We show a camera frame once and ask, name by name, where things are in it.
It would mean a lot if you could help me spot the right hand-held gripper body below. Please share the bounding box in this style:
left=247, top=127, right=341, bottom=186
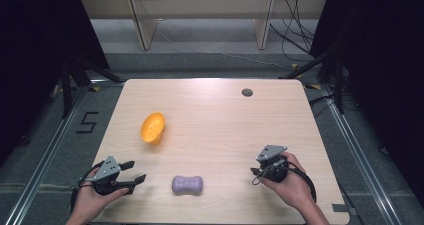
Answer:
left=255, top=144, right=290, bottom=183

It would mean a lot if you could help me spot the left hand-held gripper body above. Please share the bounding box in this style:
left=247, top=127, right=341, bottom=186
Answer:
left=89, top=155, right=134, bottom=197

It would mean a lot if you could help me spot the orange plastic bowl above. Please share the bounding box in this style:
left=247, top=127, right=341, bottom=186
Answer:
left=140, top=111, right=167, bottom=146

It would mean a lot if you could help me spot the purple bone-shaped sponge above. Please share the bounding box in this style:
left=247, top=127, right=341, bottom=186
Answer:
left=171, top=175, right=204, bottom=196

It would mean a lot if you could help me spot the person's right hand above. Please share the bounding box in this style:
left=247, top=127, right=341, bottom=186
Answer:
left=259, top=152, right=316, bottom=213

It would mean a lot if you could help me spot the person's left hand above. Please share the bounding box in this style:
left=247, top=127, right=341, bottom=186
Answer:
left=70, top=167, right=130, bottom=219

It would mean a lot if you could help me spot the grey tape strip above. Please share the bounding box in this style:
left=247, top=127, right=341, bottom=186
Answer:
left=331, top=203, right=358, bottom=217

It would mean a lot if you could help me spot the black metal stand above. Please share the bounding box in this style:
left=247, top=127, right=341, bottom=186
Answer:
left=279, top=44, right=349, bottom=115
left=58, top=53, right=125, bottom=120

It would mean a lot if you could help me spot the black curtain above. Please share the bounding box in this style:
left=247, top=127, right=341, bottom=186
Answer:
left=0, top=0, right=111, bottom=168
left=309, top=0, right=424, bottom=206

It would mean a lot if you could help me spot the white shelf unit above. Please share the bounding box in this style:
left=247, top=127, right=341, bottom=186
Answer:
left=78, top=0, right=330, bottom=51

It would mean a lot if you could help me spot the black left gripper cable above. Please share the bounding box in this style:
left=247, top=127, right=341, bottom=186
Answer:
left=69, top=160, right=105, bottom=214

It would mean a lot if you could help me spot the aluminium floor rail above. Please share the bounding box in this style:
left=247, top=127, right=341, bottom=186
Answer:
left=301, top=83, right=406, bottom=225
left=3, top=79, right=125, bottom=225

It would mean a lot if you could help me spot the bundle of black cables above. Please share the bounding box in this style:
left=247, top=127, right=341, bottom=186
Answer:
left=268, top=0, right=326, bottom=63

